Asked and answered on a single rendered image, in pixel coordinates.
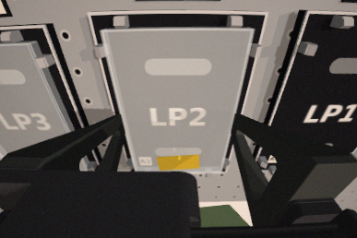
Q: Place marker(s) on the grey perforated base plate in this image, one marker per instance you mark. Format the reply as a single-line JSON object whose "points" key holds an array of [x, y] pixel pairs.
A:
{"points": [[71, 24]]}

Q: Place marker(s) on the white microplate lid with yellow tape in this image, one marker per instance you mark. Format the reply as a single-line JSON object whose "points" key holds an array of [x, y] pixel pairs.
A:
{"points": [[31, 109], [177, 90]]}

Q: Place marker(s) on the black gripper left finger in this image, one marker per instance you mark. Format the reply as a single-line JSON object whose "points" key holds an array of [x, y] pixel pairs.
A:
{"points": [[64, 153]]}

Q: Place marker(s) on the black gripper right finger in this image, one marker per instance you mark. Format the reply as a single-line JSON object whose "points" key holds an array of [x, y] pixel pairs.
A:
{"points": [[306, 169]]}

